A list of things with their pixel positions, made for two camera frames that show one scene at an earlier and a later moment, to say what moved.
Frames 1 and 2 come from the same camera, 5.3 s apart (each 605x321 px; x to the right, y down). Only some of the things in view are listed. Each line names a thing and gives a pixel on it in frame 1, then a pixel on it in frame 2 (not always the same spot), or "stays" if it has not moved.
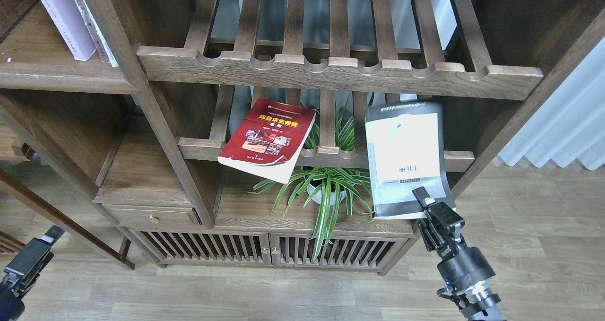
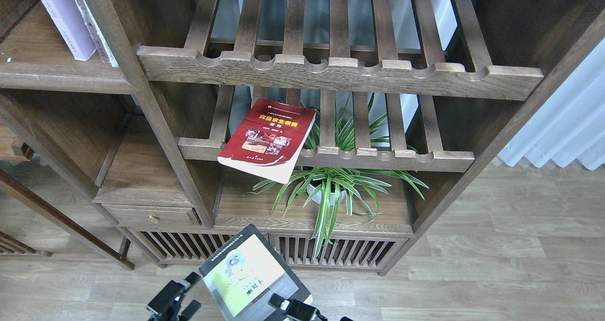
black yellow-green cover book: x=406 y=151 → x=242 y=277
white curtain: x=571 y=127 stays
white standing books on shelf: x=104 y=50 stays
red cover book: x=269 y=139 stays
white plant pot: x=317 y=198 stays
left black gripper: x=20 y=274 → x=167 y=302
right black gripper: x=462 y=268 → x=302 y=311
